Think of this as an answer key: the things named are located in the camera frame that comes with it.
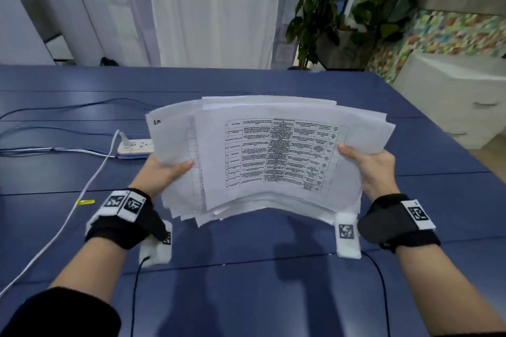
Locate thin blue cable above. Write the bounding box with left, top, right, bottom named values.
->
left=0, top=126, right=119, bottom=138

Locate black fleece sleeve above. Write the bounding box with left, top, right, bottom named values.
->
left=0, top=287, right=122, bottom=337

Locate person's left hand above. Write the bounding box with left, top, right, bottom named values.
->
left=128, top=153, right=194, bottom=201

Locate black camera cable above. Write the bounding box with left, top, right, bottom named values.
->
left=361, top=250, right=391, bottom=337
left=130, top=256, right=151, bottom=337

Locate person's right forearm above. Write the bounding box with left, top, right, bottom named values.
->
left=395, top=244, right=506, bottom=335

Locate black wrist strap with markers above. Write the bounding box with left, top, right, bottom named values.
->
left=85, top=189, right=169, bottom=251
left=357, top=193, right=442, bottom=253

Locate white curtain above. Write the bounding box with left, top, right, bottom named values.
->
left=143, top=0, right=285, bottom=70

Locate white power cable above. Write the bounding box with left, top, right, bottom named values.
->
left=0, top=130, right=133, bottom=298

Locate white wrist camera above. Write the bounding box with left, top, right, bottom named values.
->
left=138, top=220, right=173, bottom=269
left=334, top=212, right=363, bottom=260

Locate blue and white cable bundle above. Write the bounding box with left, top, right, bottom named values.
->
left=0, top=146, right=149, bottom=160

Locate white power strip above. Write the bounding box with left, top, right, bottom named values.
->
left=116, top=138, right=154, bottom=160

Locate gathered printed papers stack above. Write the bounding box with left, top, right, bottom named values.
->
left=145, top=95, right=396, bottom=228

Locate person's right hand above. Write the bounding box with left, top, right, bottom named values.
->
left=337, top=144, right=401, bottom=203

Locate colourful patterned panel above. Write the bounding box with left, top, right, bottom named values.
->
left=367, top=8, right=506, bottom=85

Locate blue network cable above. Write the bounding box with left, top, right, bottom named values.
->
left=0, top=97, right=159, bottom=120

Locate grey plant pot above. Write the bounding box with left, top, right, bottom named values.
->
left=315, top=28, right=376, bottom=71

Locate white drawer cabinet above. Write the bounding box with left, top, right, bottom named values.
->
left=391, top=52, right=506, bottom=150

